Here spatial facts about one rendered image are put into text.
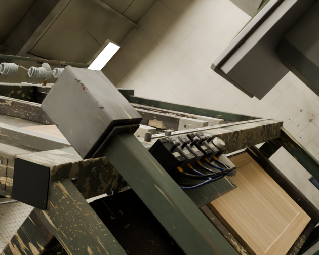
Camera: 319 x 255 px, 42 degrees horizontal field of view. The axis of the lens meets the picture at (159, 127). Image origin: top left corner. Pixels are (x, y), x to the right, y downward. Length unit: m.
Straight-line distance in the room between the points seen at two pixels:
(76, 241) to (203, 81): 6.10
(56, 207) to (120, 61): 6.70
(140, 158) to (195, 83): 6.14
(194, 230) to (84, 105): 0.34
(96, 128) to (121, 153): 0.07
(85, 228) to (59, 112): 0.26
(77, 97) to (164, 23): 6.55
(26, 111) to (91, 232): 1.06
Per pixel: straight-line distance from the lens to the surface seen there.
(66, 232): 0.97
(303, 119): 6.59
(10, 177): 1.07
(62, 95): 0.93
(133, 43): 7.56
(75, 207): 0.96
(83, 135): 0.89
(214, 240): 0.83
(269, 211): 2.30
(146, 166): 0.85
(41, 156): 1.05
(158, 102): 3.22
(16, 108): 1.95
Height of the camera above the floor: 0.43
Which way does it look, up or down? 18 degrees up
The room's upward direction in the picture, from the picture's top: 42 degrees counter-clockwise
